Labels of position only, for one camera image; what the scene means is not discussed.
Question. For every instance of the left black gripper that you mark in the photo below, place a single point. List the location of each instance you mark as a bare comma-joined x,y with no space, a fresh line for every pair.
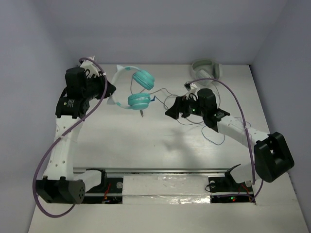
102,85

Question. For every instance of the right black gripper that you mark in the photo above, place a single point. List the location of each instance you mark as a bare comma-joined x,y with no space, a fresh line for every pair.
180,105

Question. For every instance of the teal cat ear headphones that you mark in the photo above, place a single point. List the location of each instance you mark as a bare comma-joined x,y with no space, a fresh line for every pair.
141,82

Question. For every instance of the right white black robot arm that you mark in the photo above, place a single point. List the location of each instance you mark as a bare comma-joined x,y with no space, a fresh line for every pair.
270,154

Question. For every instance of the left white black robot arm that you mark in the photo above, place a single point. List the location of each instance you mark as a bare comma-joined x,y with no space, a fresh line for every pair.
59,184

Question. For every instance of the white grey headphones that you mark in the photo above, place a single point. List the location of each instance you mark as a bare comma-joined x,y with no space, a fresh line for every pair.
206,68

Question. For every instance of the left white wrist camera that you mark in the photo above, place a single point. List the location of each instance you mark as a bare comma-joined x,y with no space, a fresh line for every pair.
91,70

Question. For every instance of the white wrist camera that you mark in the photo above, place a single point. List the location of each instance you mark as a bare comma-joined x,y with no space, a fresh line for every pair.
91,70
191,88

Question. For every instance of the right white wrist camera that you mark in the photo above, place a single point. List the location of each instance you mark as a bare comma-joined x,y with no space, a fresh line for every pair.
191,88

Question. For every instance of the metal base rail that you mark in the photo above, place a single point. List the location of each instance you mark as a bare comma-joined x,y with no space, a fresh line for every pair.
148,186

